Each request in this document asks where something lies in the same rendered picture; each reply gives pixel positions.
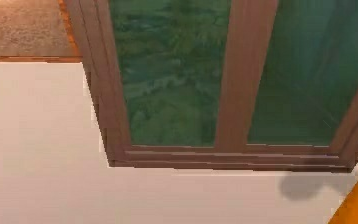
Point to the brown framed window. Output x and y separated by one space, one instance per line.
243 83

